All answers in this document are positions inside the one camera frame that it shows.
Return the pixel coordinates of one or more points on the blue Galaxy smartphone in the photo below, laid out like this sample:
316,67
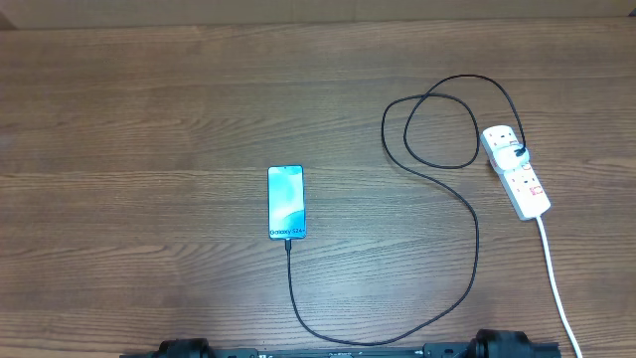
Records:
286,202

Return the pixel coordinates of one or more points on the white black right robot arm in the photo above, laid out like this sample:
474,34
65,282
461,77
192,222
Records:
500,344

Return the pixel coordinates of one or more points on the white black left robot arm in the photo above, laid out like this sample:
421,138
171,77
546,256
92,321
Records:
185,348

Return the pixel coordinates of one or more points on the white charger plug adapter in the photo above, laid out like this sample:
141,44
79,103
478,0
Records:
509,157

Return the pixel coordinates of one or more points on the white power strip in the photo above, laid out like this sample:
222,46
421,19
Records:
522,185

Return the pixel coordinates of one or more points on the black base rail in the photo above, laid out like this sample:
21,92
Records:
428,350

